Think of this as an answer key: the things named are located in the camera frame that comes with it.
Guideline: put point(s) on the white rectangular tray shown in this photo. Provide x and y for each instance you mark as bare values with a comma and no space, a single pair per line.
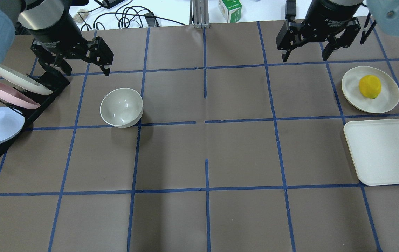
374,148

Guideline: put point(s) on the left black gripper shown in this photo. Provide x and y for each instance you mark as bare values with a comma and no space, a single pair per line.
56,36

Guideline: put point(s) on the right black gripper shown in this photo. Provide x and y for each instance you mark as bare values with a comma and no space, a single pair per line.
329,17

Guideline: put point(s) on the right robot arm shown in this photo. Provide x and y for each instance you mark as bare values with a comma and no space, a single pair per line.
382,13

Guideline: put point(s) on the pink plate in rack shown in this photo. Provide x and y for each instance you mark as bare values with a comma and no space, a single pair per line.
14,97

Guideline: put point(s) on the cream plate in rack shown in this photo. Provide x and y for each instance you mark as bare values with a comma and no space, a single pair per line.
23,81

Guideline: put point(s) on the aluminium frame post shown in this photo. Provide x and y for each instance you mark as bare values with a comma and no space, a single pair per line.
199,14

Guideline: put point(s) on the black power adapter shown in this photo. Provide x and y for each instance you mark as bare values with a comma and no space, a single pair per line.
290,9

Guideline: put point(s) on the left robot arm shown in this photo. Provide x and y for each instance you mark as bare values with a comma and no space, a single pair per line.
32,15

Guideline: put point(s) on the white ceramic bowl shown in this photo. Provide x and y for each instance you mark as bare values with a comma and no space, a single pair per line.
122,108

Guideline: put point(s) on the yellow lemon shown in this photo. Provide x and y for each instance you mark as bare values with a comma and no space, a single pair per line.
370,86

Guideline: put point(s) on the cream round plate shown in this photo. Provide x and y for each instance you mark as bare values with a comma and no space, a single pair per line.
385,102

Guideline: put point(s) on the green white carton box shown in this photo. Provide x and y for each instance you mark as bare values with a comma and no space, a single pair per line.
231,10

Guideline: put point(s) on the black dish rack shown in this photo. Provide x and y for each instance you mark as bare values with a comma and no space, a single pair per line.
20,108

